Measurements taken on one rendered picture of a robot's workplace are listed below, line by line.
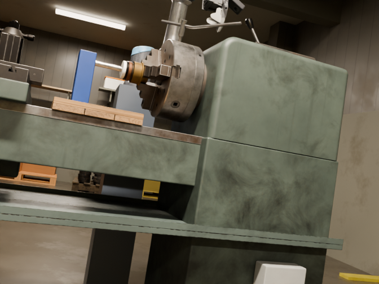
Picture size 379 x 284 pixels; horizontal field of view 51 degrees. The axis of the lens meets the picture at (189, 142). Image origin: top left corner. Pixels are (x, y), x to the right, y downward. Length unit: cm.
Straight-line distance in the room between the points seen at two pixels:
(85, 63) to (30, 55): 762
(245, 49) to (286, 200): 60
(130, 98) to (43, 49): 720
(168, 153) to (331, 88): 73
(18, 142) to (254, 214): 86
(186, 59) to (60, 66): 763
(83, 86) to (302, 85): 84
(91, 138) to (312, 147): 86
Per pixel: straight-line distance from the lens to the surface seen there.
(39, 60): 909
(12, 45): 160
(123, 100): 199
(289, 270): 157
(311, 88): 166
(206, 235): 137
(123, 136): 138
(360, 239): 441
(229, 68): 148
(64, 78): 900
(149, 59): 163
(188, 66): 149
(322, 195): 170
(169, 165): 143
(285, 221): 161
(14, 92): 130
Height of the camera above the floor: 75
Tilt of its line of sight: 3 degrees up
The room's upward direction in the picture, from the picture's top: 9 degrees clockwise
